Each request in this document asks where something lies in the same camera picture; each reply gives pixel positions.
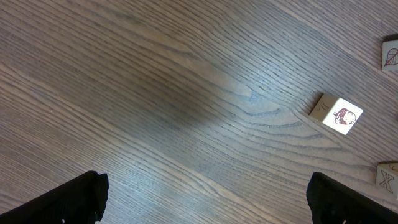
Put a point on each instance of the wooden block animal picture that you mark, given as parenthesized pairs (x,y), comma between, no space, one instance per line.
(336,113)

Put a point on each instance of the wooden block red side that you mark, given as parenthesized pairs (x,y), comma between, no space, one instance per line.
(390,55)

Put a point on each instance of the yellow top tilted block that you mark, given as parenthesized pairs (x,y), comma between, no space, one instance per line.
(386,179)

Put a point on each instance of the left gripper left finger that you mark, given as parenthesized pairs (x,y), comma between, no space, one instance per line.
(80,200)

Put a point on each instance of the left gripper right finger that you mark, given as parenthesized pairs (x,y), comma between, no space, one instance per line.
(333,203)

